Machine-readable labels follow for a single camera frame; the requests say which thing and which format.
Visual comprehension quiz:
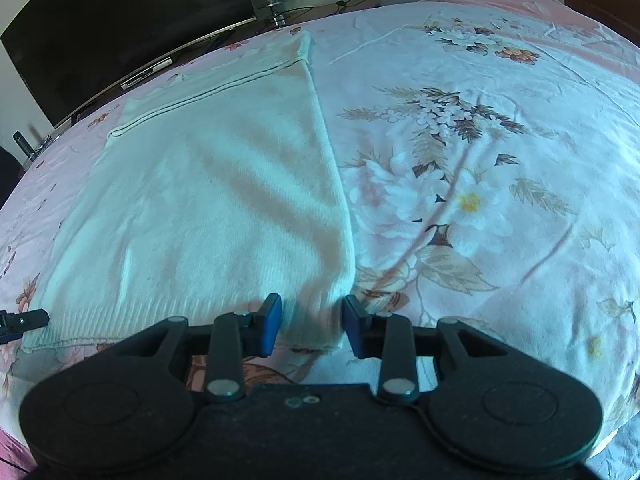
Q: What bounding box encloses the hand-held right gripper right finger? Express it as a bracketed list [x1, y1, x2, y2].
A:
[341, 294, 502, 404]

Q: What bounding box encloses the wooden television stand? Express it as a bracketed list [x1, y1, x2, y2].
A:
[20, 0, 382, 161]

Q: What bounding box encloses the silver set-top box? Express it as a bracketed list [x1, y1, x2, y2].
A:
[120, 57, 174, 91]

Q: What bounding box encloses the white knit sweater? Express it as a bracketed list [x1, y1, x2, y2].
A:
[21, 30, 357, 356]

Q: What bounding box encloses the pink bed cover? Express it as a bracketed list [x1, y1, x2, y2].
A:
[492, 0, 640, 68]

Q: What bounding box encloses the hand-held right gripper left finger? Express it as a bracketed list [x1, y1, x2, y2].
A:
[117, 293, 283, 404]

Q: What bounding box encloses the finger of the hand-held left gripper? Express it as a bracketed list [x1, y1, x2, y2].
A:
[0, 310, 50, 345]

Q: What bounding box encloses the large black television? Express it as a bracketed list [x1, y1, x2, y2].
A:
[0, 0, 257, 129]

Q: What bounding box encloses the black power cable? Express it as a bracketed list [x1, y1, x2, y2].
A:
[299, 0, 382, 17]

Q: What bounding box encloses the floral bed sheet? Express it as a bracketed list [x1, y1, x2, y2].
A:
[0, 0, 640, 480]

